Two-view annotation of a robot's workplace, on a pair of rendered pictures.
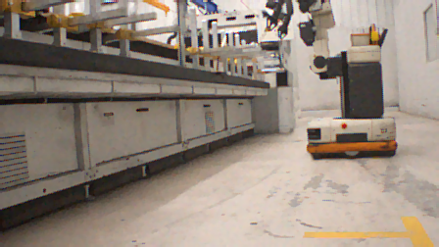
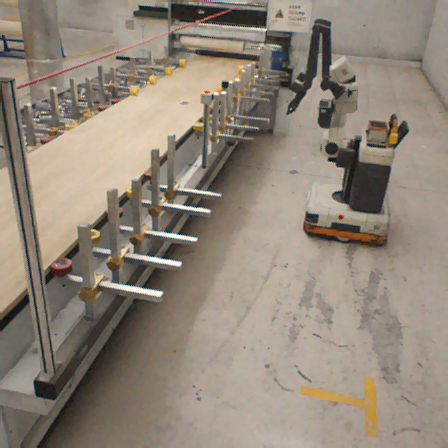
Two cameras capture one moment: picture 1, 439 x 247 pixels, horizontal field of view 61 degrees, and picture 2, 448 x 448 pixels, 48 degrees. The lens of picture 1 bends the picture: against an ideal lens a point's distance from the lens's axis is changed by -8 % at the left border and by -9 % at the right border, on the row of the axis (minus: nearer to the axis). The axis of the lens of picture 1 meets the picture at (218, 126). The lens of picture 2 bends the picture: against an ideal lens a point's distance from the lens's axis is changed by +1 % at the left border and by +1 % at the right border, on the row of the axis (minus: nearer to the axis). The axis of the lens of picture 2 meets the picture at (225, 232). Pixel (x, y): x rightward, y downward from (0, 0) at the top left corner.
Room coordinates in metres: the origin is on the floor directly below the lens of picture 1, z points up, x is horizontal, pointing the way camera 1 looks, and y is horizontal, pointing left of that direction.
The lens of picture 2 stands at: (-0.60, 0.41, 2.00)
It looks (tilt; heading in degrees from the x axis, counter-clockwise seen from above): 29 degrees down; 353
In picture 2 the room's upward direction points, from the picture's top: 4 degrees clockwise
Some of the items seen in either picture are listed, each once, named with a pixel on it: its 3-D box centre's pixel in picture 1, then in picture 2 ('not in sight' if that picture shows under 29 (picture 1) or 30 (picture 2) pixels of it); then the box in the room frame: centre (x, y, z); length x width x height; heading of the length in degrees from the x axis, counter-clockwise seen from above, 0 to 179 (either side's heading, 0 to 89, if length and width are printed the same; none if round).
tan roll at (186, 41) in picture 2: not in sight; (228, 45); (5.81, -0.21, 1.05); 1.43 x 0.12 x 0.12; 72
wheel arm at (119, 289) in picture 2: not in sight; (109, 288); (1.04, 0.67, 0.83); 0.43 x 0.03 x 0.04; 72
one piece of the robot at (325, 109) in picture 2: (308, 30); (327, 110); (3.19, -0.77, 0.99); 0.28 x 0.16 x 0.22; 162
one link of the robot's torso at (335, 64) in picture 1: (326, 68); (336, 152); (3.09, -0.87, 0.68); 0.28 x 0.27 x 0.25; 162
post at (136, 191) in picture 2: (59, 4); (137, 224); (1.49, 0.59, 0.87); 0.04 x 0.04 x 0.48; 72
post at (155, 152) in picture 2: (94, 3); (155, 192); (1.73, 0.52, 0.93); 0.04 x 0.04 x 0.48; 72
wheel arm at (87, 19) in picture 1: (78, 22); (153, 235); (1.51, 0.52, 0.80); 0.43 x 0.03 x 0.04; 72
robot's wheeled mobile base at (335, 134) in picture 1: (350, 132); (346, 210); (3.10, -1.04, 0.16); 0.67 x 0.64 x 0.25; 72
